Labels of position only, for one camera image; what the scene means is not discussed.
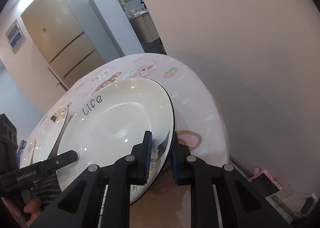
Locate white life plate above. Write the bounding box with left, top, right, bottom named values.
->
left=19, top=105, right=68, bottom=168
left=57, top=77, right=175, bottom=204

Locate beige refrigerator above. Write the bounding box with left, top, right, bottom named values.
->
left=21, top=0, right=104, bottom=88

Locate pink power strip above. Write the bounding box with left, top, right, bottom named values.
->
left=248, top=168, right=283, bottom=193

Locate bathroom vanity cabinet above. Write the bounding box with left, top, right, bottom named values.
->
left=129, top=12, right=159, bottom=43

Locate grey striped clothing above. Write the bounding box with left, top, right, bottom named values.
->
left=31, top=174, right=61, bottom=210

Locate left hand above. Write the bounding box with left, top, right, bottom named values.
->
left=2, top=196, right=42, bottom=227

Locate pink cartoon tablecloth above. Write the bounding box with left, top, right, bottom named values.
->
left=18, top=53, right=230, bottom=193

